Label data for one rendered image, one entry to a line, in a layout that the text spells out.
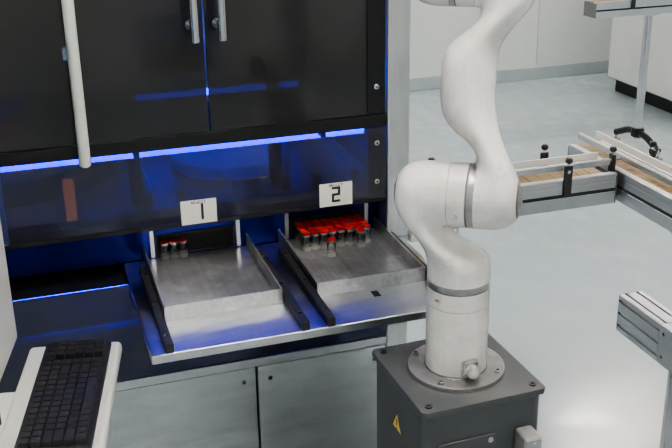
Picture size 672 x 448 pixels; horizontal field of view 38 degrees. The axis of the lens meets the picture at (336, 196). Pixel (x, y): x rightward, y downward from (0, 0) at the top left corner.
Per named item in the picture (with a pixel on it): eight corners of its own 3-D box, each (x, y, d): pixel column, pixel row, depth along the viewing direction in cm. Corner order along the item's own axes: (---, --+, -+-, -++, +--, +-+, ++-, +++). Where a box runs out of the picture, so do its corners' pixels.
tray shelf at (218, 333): (123, 270, 238) (123, 263, 237) (391, 232, 258) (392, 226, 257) (152, 364, 195) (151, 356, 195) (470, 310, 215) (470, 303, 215)
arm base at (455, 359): (522, 382, 187) (527, 295, 181) (432, 401, 181) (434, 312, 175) (476, 337, 204) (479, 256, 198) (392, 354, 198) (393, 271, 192)
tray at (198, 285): (143, 260, 239) (142, 247, 238) (247, 245, 246) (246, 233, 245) (165, 321, 208) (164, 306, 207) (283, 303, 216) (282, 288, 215)
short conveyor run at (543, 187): (395, 236, 260) (395, 181, 255) (374, 216, 274) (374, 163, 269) (618, 204, 280) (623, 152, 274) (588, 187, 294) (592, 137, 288)
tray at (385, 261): (278, 241, 249) (277, 228, 247) (374, 228, 256) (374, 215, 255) (317, 297, 218) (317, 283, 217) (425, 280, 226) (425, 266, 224)
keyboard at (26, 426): (46, 350, 213) (45, 340, 212) (111, 345, 214) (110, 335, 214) (12, 459, 176) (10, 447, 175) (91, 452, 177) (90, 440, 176)
